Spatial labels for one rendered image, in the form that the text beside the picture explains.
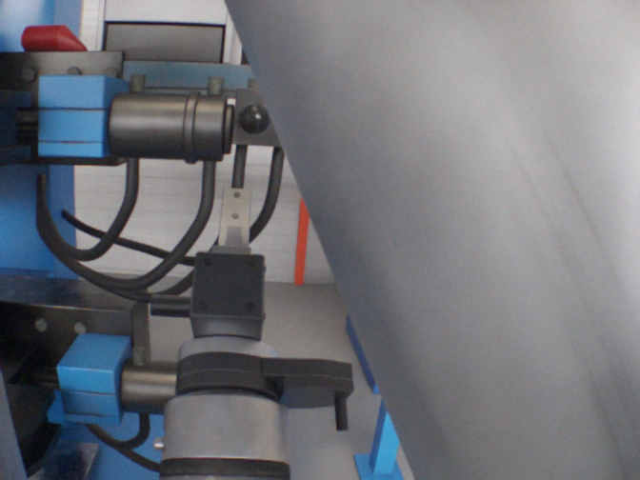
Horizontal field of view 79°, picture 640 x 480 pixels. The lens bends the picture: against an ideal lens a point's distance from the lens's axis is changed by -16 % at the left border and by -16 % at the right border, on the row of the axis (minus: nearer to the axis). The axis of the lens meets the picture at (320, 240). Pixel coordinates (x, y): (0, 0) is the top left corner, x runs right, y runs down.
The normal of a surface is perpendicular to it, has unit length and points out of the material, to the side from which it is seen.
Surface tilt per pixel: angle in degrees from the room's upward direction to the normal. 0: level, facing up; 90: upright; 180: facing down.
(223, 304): 40
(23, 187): 90
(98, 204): 90
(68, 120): 90
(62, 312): 90
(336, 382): 45
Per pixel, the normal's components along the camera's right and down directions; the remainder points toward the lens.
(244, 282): 0.16, -0.56
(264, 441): 0.63, -0.47
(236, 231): 0.11, -0.90
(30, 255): 0.14, 0.27
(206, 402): -0.05, -0.56
